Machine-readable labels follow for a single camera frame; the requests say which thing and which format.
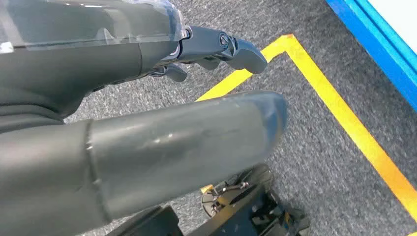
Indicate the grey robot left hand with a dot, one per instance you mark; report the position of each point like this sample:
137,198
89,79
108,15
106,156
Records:
97,49

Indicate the blue shelf holding black parts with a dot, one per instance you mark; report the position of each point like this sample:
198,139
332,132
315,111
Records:
384,49

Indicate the yellow floor tape square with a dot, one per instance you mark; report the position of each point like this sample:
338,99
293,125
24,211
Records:
325,97

